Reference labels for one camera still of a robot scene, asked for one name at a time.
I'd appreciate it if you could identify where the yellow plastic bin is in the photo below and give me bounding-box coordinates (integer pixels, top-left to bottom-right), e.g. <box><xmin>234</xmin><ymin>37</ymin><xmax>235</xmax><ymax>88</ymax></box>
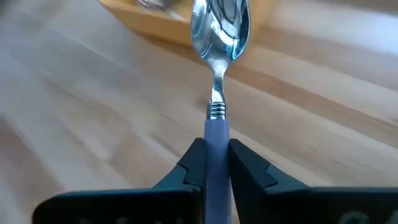
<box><xmin>98</xmin><ymin>0</ymin><xmax>280</xmax><ymax>48</ymax></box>

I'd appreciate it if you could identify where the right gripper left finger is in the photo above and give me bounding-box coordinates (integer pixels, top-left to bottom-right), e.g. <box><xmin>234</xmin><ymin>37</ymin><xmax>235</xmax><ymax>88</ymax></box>
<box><xmin>32</xmin><ymin>138</ymin><xmax>207</xmax><ymax>224</ymax></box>

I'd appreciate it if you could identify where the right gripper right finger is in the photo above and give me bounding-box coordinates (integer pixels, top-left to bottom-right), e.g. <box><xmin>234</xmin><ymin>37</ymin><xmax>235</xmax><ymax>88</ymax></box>
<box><xmin>228</xmin><ymin>138</ymin><xmax>398</xmax><ymax>224</ymax></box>

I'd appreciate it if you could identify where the purple-handled silver spoon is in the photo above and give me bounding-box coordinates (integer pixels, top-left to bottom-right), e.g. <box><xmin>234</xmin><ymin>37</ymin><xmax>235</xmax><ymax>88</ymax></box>
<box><xmin>190</xmin><ymin>0</ymin><xmax>252</xmax><ymax>224</ymax></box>

